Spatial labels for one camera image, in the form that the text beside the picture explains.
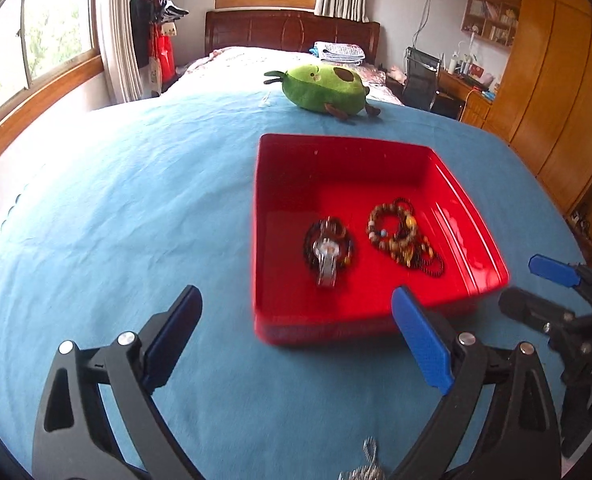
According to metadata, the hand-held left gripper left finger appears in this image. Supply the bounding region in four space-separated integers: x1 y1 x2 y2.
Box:
32 285 203 480

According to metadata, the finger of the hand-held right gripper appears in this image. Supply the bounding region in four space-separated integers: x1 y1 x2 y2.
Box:
498 287 592 339
528 255 592 311

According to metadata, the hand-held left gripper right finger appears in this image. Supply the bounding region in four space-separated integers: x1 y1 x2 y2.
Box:
391 286 562 480

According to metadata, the black bead necklace gold pendant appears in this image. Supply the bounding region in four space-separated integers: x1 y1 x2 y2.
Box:
393 197 447 278

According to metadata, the silver charm keychain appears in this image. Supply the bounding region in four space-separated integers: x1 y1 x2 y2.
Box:
338 436 391 480

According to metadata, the brown wooden bead bracelet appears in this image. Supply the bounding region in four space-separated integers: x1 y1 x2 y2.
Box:
366 200 419 256

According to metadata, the silver wristwatch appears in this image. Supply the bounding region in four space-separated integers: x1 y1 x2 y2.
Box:
312 225 344 288

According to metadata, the wooden desk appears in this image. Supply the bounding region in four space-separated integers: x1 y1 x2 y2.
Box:
436 67 494 128

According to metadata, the wooden wardrobe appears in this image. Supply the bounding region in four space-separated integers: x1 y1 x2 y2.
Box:
486 0 592 211

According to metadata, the black office chair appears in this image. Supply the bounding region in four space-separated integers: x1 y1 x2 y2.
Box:
401 46 444 111

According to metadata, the green avocado plush toy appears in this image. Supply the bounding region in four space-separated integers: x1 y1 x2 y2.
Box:
263 63 381 123

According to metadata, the red bag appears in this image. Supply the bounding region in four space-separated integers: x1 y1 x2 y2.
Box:
148 27 179 83

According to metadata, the folded patterned blanket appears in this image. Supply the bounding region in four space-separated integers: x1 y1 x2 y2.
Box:
310 41 367 65

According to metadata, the white sheer curtain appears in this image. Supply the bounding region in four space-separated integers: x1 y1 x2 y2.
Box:
96 0 144 103

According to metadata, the black jacket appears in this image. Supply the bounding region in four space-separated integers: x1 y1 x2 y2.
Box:
129 0 157 68

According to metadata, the dark wooden headboard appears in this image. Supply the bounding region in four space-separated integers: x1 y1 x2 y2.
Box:
205 10 381 61

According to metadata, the wooden wall shelf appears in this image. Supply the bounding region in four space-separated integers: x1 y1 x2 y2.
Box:
461 0 522 48

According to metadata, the large wooden frame window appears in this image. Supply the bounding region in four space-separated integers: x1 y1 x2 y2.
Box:
0 0 104 181

